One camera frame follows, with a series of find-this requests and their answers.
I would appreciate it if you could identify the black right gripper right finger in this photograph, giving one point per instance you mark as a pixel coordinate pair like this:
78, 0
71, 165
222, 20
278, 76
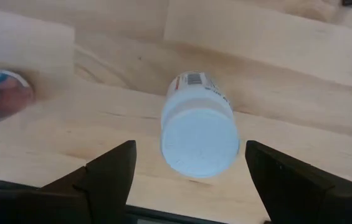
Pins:
297, 199

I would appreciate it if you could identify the white aspirin bottle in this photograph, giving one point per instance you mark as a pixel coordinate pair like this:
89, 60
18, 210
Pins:
199, 140

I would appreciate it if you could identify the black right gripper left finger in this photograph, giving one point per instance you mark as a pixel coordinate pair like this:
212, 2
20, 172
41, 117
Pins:
101, 193

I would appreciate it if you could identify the clear antacid jar blue lid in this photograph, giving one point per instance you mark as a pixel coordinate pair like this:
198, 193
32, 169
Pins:
1, 96

